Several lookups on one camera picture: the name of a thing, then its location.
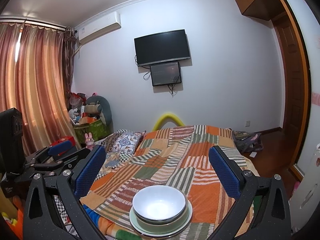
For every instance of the black wall television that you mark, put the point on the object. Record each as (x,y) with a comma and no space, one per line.
(162,46)

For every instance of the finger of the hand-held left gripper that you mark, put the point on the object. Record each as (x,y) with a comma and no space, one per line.
(60,147)
(62,163)

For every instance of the colourful cartoon blanket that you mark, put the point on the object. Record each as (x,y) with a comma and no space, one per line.
(105,227)

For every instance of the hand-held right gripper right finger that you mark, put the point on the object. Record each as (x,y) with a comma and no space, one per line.
(223,172)

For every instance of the floral patterned quilt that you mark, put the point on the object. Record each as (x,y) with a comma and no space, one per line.
(125,140)

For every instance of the brown patterned curtain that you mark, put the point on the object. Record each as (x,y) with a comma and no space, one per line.
(68,62)

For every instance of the pink slipper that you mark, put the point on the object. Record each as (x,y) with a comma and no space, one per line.
(295,188)

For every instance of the yellow foam tube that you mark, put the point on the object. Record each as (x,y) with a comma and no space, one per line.
(167,116)

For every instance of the red box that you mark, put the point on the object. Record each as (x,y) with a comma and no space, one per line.
(67,138)

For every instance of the orange striped curtain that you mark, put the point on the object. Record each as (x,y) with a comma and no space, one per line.
(37,80)

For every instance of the white wall socket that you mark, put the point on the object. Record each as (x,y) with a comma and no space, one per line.
(247,123)

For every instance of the white plate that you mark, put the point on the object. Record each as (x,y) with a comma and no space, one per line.
(162,235)

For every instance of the white plastic cabinet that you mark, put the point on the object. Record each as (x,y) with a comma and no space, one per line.
(305,210)

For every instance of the white bowl with dark spots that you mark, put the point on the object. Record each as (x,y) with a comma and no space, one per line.
(158,202)

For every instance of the pink rabbit toy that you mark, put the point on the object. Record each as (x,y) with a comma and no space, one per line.
(89,140)

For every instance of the wardrobe with heart print doors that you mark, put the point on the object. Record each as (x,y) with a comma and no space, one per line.
(312,80)

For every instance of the small black wall monitor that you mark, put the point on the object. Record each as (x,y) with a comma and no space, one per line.
(165,73)

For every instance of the purple backpack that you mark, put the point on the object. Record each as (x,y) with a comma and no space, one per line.
(243,137)

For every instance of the curtain rod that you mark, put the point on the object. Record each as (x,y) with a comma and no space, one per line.
(37,22)

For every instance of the white air conditioner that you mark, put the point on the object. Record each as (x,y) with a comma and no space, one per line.
(100,28)

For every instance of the brown wooden door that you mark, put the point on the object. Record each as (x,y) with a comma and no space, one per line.
(292,92)

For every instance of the red plastic bag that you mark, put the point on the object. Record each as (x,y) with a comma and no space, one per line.
(75,100)

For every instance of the green storage box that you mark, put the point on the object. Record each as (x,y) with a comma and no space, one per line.
(97,130)

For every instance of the white paper sheet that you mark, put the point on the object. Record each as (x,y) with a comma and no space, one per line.
(253,154)

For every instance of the green plate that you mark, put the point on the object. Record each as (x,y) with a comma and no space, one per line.
(162,228)

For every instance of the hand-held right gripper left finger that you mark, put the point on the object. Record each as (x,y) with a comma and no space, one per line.
(91,170)

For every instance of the striped patchwork blanket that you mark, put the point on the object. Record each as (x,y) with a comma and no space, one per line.
(175,160)

